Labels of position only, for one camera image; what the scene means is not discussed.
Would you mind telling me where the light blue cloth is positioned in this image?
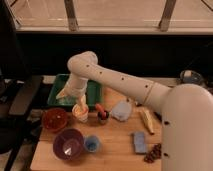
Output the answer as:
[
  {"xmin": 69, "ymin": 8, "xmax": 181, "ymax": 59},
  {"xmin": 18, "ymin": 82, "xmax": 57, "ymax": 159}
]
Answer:
[{"xmin": 110, "ymin": 101, "xmax": 132, "ymax": 122}]

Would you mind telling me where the white cup orange inside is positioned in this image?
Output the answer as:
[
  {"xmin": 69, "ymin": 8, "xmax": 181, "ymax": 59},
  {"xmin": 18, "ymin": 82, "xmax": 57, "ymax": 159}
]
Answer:
[{"xmin": 72, "ymin": 104, "xmax": 89, "ymax": 123}]

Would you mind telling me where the green plastic tray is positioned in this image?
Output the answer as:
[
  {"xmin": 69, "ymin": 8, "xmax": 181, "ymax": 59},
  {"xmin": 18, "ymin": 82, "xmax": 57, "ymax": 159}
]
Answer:
[{"xmin": 47, "ymin": 73, "xmax": 104, "ymax": 109}]

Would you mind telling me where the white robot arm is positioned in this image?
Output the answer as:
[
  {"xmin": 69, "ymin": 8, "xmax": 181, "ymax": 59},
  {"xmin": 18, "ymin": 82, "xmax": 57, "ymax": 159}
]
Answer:
[{"xmin": 57, "ymin": 51, "xmax": 213, "ymax": 171}]

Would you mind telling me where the round grey blue device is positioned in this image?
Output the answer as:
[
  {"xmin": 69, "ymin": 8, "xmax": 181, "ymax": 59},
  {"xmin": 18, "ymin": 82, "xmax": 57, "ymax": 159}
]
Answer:
[{"xmin": 180, "ymin": 70, "xmax": 204, "ymax": 85}]

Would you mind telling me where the purple bowl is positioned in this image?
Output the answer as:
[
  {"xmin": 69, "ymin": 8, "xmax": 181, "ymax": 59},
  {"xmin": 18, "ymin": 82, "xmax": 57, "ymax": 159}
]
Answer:
[{"xmin": 53, "ymin": 129, "xmax": 84, "ymax": 161}]

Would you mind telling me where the red-orange bowl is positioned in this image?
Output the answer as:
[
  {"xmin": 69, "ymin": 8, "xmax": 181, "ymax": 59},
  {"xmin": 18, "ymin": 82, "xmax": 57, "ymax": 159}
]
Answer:
[{"xmin": 42, "ymin": 108, "xmax": 68, "ymax": 133}]

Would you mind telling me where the black chair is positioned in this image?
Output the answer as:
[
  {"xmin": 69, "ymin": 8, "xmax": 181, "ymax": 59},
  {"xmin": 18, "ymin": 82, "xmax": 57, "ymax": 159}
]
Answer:
[{"xmin": 0, "ymin": 75, "xmax": 43, "ymax": 171}]

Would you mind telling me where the small blue cup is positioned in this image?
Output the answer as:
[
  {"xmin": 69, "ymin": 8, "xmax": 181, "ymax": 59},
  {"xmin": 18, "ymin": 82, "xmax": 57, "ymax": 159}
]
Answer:
[{"xmin": 84, "ymin": 135, "xmax": 100, "ymax": 153}]

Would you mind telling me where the blue sponge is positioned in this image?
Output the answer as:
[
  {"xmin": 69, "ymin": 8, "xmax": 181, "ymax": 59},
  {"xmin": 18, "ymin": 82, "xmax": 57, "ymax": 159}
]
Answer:
[{"xmin": 133, "ymin": 132, "xmax": 147, "ymax": 154}]

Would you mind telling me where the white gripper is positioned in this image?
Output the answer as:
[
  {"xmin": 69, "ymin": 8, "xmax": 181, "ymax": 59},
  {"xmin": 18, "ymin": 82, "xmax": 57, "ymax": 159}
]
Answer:
[{"xmin": 56, "ymin": 82, "xmax": 87, "ymax": 107}]

